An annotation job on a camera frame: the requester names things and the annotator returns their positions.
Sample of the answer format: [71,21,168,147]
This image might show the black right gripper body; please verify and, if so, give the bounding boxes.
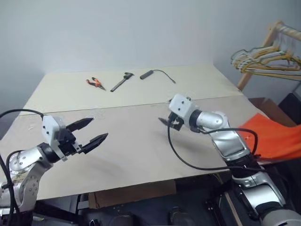
[168,112,184,128]

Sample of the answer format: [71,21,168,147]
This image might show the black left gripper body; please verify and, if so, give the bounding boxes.
[58,127,83,157]

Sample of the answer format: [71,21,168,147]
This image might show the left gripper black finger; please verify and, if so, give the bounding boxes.
[79,133,109,154]
[66,117,95,132]

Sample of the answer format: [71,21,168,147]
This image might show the orange shorts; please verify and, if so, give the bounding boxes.
[237,113,301,162]

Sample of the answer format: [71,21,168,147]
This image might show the black caliper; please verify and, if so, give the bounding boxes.
[110,72,135,93]

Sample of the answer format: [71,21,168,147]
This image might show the wooden clothes rack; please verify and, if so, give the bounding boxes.
[237,20,301,91]

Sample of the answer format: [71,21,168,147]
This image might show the brown cardboard box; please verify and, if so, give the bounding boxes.
[249,97,297,128]

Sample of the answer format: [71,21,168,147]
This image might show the wooden slat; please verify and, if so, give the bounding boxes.
[223,192,243,226]

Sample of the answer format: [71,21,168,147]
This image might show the black case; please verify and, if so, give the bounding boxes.
[278,91,301,123]

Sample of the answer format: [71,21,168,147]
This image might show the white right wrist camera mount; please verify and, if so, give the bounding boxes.
[168,94,197,120]

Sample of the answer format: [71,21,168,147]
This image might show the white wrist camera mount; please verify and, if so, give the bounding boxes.
[168,94,197,120]
[41,114,69,162]

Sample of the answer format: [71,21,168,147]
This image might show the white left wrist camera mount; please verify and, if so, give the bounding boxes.
[41,114,69,162]

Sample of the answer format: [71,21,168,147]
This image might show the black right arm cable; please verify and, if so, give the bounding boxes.
[167,124,266,171]

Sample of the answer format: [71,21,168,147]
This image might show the orange handled needle-nose pliers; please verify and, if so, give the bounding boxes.
[85,77,106,92]

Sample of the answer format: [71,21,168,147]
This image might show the black adapter with cable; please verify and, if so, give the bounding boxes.
[140,69,176,84]

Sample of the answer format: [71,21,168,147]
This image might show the white wire hanger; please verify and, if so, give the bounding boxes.
[231,50,301,71]

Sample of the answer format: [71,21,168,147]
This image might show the black metal table frame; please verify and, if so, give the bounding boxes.
[204,174,257,223]

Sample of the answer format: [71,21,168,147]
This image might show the bunch of wire hangers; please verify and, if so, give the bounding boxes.
[230,46,301,69]

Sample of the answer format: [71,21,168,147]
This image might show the yellow wire hanger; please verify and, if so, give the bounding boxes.
[239,50,301,71]
[242,65,301,82]

